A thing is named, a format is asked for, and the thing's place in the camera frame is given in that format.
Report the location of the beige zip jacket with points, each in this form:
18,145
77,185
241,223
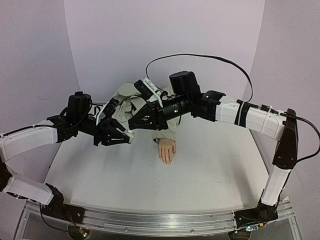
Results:
131,103

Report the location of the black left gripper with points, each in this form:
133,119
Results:
104,131

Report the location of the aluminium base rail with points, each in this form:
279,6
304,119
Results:
163,224

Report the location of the mannequin hand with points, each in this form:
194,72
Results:
167,149

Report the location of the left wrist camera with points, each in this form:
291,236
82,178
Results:
106,111

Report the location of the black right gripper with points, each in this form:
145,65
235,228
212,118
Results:
159,115

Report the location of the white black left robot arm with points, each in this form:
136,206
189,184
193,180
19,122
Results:
75,118

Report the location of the white nail polish bottle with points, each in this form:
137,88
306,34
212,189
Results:
130,133

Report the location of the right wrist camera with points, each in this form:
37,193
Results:
149,91

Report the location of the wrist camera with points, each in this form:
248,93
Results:
106,111
149,91

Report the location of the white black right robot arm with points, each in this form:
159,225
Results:
215,106

